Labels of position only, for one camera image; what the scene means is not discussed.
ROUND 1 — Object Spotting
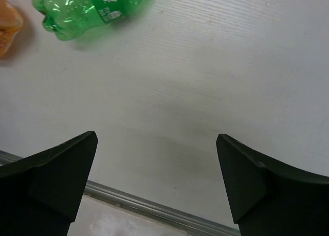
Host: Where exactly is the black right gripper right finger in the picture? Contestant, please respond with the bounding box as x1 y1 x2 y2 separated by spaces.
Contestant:
216 134 328 235

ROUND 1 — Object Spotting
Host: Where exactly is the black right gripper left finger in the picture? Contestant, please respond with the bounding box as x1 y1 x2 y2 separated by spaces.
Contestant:
1 131 98 235

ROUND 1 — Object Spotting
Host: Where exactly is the green plastic bottle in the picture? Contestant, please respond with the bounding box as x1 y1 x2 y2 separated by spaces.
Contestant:
32 0 151 41

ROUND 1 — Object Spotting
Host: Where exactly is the orange sea-buckthorn juice bottle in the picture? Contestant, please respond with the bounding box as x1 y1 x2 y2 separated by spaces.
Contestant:
1 0 24 57

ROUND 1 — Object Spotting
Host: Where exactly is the aluminium table edge rail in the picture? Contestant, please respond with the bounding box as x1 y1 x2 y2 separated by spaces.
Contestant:
0 150 240 236

